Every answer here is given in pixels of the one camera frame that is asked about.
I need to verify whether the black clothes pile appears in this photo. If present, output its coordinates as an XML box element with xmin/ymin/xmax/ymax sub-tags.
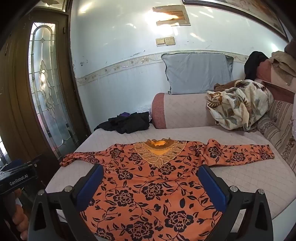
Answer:
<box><xmin>94</xmin><ymin>112</ymin><xmax>150</xmax><ymax>134</ymax></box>

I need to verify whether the striped sofa cushion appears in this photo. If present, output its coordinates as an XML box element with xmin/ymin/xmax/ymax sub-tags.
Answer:
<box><xmin>257</xmin><ymin>100</ymin><xmax>296</xmax><ymax>172</ymax></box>

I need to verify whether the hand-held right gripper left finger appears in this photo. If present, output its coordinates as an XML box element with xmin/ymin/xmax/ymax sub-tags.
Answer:
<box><xmin>30</xmin><ymin>164</ymin><xmax>104</xmax><ymax>241</ymax></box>

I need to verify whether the framed picture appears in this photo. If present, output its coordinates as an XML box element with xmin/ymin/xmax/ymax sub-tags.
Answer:
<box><xmin>181</xmin><ymin>0</ymin><xmax>289</xmax><ymax>43</ymax></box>

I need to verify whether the person's left hand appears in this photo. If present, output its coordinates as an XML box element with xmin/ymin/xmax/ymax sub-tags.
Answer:
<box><xmin>13</xmin><ymin>188</ymin><xmax>29</xmax><ymax>240</ymax></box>

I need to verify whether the wooden door with leaded glass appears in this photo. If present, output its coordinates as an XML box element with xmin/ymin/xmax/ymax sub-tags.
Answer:
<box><xmin>0</xmin><ymin>7</ymin><xmax>92</xmax><ymax>183</ymax></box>

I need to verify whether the grey pillow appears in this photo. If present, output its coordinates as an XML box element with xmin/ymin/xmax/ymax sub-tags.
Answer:
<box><xmin>161</xmin><ymin>53</ymin><xmax>234</xmax><ymax>95</ymax></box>

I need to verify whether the cream floral blanket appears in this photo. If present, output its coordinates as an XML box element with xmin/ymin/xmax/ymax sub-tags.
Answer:
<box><xmin>206</xmin><ymin>79</ymin><xmax>274</xmax><ymax>132</ymax></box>

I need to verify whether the beige cloth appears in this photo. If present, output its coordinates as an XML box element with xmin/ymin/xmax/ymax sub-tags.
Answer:
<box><xmin>268</xmin><ymin>51</ymin><xmax>296</xmax><ymax>85</ymax></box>

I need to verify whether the brown cloth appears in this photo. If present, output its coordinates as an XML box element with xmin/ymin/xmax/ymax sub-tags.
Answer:
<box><xmin>214</xmin><ymin>80</ymin><xmax>241</xmax><ymax>91</ymax></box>

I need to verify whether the pink quilted sofa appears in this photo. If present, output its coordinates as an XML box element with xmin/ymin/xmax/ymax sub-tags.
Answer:
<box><xmin>45</xmin><ymin>58</ymin><xmax>296</xmax><ymax>223</ymax></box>

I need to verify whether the black cloth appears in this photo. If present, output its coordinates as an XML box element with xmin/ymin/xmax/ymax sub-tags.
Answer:
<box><xmin>244</xmin><ymin>51</ymin><xmax>269</xmax><ymax>80</ymax></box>

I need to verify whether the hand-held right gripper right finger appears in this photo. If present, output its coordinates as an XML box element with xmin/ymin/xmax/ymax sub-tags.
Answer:
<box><xmin>198</xmin><ymin>165</ymin><xmax>274</xmax><ymax>241</ymax></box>

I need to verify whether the clear plastic bag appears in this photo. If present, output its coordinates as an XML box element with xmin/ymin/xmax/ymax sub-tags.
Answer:
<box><xmin>129</xmin><ymin>104</ymin><xmax>154</xmax><ymax>123</ymax></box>

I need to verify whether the orange floral blouse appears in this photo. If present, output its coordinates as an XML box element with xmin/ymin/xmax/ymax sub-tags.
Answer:
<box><xmin>60</xmin><ymin>138</ymin><xmax>275</xmax><ymax>241</ymax></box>

